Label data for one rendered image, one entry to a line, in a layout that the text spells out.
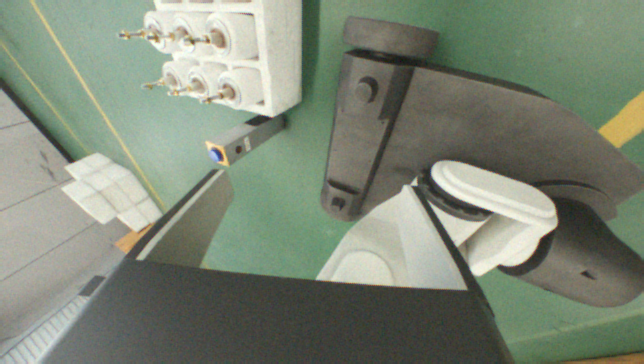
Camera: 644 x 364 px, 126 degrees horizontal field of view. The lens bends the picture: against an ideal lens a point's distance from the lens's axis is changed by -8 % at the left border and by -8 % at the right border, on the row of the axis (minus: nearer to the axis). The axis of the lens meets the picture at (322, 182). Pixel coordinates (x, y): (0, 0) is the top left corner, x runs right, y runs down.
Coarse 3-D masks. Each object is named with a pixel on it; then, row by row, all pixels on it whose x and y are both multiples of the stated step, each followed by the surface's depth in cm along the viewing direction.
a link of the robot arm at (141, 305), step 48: (96, 288) 5; (144, 288) 4; (192, 288) 4; (240, 288) 4; (288, 288) 4; (336, 288) 4; (384, 288) 4; (432, 288) 4; (96, 336) 3; (144, 336) 3; (192, 336) 4; (240, 336) 4; (288, 336) 4; (336, 336) 4; (384, 336) 4; (432, 336) 4; (480, 336) 4
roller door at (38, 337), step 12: (72, 300) 371; (84, 300) 375; (60, 312) 354; (72, 312) 358; (36, 324) 331; (48, 324) 337; (60, 324) 340; (24, 336) 316; (36, 336) 322; (48, 336) 325; (12, 348) 304; (24, 348) 307; (36, 348) 310; (0, 360) 290; (12, 360) 293; (24, 360) 297
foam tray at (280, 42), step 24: (216, 0) 43; (264, 0) 39; (288, 0) 46; (264, 24) 42; (288, 24) 49; (264, 48) 45; (288, 48) 52; (264, 72) 49; (288, 72) 56; (192, 96) 66; (264, 96) 53; (288, 96) 60
